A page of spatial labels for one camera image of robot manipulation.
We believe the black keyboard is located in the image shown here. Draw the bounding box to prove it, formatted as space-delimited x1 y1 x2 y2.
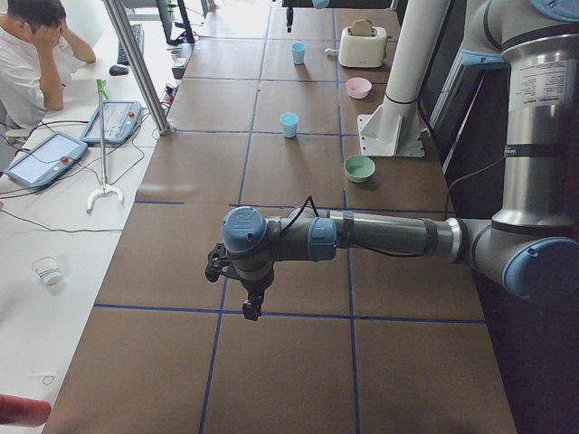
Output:
116 24 145 65

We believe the black computer mouse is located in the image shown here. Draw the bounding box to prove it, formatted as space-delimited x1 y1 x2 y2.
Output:
109 64 129 77

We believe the pink bowl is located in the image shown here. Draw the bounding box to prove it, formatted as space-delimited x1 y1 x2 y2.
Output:
346 77 373 99

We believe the cream toaster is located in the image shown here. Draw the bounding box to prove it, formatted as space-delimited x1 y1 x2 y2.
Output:
338 26 388 68

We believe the person in white shirt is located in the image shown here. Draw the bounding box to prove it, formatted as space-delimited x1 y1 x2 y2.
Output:
1 0 96 129

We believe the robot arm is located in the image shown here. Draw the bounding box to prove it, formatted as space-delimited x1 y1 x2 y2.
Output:
205 1 578 320
281 0 330 33

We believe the orange black connector strip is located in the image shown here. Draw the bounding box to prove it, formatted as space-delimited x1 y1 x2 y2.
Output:
160 84 178 106

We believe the blue cup right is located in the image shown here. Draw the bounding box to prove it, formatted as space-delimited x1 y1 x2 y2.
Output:
291 42 306 65

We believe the near blue teach pendant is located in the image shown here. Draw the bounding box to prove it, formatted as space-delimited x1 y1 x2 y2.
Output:
4 132 88 189

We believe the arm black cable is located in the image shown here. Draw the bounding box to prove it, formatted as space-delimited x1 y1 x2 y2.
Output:
275 194 508 259

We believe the far blue teach pendant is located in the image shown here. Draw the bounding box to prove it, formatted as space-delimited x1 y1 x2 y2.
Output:
81 100 142 146

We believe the white camera pillar mount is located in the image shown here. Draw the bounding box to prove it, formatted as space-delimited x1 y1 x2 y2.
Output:
357 0 451 157

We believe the light blue cup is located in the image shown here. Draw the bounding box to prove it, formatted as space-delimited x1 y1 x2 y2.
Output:
280 112 299 138

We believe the black monitor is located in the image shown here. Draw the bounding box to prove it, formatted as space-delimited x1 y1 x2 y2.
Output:
156 0 195 46

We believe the green bowl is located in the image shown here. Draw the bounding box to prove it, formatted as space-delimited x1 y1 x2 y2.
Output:
344 155 375 184

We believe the toast slice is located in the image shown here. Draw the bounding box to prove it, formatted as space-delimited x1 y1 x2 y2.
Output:
351 19 373 37

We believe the grabber reacher stick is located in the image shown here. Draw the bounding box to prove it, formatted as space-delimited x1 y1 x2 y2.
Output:
86 79 124 214

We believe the red cylinder object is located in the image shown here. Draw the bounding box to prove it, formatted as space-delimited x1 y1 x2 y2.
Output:
1 394 52 428

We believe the blue teach pendant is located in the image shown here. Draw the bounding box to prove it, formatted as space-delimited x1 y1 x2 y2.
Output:
81 100 142 146
4 132 88 189

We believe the aluminium frame post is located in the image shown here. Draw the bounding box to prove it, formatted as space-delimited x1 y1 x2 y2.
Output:
103 0 170 136

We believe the paper cup on side table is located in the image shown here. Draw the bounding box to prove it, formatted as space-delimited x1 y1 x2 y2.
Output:
31 256 62 286

